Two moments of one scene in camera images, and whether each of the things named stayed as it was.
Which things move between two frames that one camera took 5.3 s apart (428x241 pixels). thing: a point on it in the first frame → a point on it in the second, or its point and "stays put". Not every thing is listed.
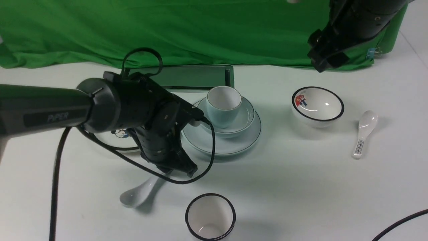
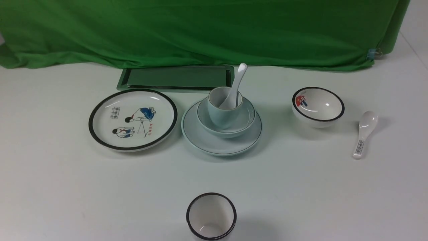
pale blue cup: [224, 104] stays put
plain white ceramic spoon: [138, 195] → [230, 102]
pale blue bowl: [246, 115] stays put
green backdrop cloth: [98, 33] stays put
